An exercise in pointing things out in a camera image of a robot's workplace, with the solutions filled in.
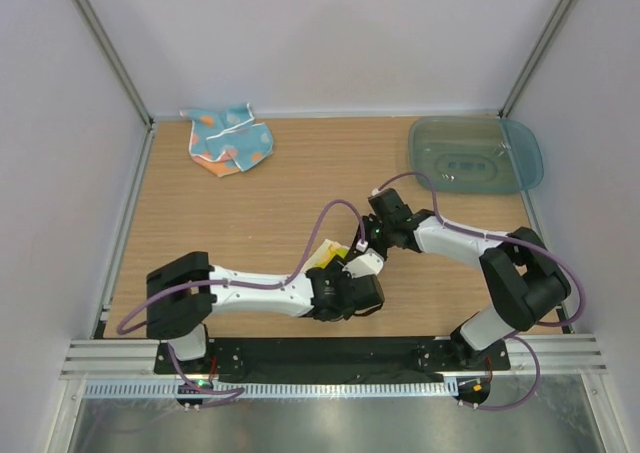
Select yellow green patterned towel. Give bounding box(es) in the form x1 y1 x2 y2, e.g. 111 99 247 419
303 239 349 271

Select blue orange dotted towel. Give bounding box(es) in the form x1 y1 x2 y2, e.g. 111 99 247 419
180 103 274 178

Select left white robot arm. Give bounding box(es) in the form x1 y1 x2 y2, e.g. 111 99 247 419
146 251 355 373

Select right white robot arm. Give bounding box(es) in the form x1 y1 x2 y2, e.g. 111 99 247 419
352 210 571 369

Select clear blue plastic tray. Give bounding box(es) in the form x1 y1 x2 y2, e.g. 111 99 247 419
408 116 544 195

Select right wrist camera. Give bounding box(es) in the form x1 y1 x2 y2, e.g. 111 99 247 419
368 188 413 224

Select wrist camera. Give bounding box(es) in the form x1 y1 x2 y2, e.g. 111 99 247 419
350 275 385 317
368 188 413 224

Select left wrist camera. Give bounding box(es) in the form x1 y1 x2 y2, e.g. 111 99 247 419
350 275 385 317

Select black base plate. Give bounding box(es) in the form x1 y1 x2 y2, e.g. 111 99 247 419
178 336 511 376

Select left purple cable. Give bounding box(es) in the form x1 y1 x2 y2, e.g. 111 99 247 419
116 198 370 414

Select front aluminium rail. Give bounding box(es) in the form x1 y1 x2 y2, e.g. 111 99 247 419
60 334 608 380

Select white slotted cable duct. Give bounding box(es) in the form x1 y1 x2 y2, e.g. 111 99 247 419
83 378 458 400

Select right aluminium frame post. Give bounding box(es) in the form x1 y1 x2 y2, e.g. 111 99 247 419
498 0 578 118

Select aluminium frame post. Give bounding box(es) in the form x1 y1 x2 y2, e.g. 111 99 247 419
498 0 578 118
58 0 155 130

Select left aluminium frame post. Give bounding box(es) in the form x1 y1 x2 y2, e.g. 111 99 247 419
58 0 155 130

